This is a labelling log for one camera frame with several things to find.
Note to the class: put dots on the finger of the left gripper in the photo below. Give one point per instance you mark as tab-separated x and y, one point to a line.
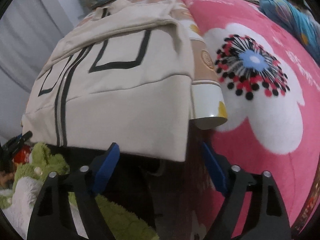
12	146

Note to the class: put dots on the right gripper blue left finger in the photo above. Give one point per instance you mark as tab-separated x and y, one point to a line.
103	166

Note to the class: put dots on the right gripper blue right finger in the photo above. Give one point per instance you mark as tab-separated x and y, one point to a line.
217	167

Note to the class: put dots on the beige zip jacket black trim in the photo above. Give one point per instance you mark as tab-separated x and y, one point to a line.
52	120

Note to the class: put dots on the red gift bag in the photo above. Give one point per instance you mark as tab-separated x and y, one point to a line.
22	156

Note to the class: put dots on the green white plush toy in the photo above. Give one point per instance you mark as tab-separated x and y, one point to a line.
53	199

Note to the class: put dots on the tiled pattern bed sheet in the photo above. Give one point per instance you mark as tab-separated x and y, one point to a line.
200	75

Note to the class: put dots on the pink floral blanket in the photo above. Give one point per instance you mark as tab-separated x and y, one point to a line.
270	85

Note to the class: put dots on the grey curtain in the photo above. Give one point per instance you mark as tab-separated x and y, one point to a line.
30	30

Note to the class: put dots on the blue patterned quilt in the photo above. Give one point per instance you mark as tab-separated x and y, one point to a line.
295	22

